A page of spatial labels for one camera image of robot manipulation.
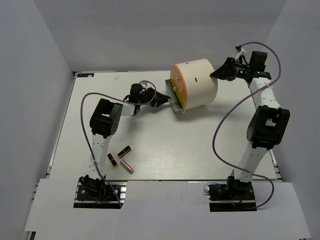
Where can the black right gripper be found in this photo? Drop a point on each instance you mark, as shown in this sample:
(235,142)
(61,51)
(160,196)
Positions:
(226,71)

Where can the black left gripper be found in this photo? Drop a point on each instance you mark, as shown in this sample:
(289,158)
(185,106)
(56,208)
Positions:
(160,100)

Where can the mint green drawer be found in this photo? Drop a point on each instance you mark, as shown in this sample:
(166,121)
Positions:
(174,101)

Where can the cream round drawer organizer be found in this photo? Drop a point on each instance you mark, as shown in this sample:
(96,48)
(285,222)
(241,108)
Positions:
(201,88)

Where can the copper black lipstick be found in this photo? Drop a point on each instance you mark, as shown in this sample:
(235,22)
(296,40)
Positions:
(124,151)

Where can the rose gold lipstick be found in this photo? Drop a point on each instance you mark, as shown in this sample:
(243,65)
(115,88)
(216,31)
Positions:
(127,167)

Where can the black gold lipstick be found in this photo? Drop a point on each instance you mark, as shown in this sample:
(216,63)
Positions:
(112,160)

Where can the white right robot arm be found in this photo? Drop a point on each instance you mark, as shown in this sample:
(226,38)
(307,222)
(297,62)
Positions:
(268,124)

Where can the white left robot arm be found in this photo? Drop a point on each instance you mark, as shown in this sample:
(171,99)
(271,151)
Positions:
(104,121)

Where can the blue table sticker left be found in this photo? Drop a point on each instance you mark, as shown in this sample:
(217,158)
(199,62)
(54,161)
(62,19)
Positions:
(85,75)

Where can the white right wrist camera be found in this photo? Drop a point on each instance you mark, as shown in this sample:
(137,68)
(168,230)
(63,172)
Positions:
(240,51)

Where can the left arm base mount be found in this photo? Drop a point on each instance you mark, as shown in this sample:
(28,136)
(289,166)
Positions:
(97,194)

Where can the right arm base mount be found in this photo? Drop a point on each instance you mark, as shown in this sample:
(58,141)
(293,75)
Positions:
(224,198)

